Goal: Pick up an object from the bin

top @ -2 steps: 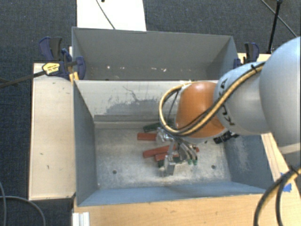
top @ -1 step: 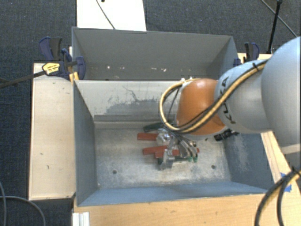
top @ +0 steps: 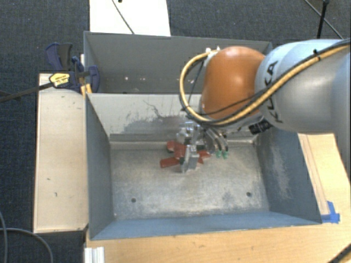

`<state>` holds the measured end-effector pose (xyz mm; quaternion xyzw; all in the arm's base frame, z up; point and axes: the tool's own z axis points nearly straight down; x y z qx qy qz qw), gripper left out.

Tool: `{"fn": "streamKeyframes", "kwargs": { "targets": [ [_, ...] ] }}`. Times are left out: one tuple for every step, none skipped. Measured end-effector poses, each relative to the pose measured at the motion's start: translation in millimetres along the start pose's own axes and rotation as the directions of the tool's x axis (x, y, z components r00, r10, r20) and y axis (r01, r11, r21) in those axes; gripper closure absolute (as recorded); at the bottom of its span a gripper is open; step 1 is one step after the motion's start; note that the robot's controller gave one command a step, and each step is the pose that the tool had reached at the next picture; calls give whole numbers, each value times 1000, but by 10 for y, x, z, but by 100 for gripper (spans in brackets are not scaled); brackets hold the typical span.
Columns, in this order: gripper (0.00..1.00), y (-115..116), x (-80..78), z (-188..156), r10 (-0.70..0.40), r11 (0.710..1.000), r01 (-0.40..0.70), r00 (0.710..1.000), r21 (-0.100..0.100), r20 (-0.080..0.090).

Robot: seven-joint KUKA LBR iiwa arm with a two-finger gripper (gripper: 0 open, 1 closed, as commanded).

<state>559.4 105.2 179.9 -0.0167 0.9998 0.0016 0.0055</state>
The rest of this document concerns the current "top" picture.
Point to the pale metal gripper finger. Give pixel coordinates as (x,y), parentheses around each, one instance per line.
(194,162)
(187,159)

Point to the red-brown flat block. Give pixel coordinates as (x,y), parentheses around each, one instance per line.
(170,162)
(178,149)
(204,155)

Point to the grey metal bin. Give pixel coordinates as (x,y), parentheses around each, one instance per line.
(192,190)

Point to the pale wood board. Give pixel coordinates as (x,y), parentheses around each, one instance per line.
(60,160)

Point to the black cylinder on white bracket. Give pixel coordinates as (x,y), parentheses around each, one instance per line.
(259,127)

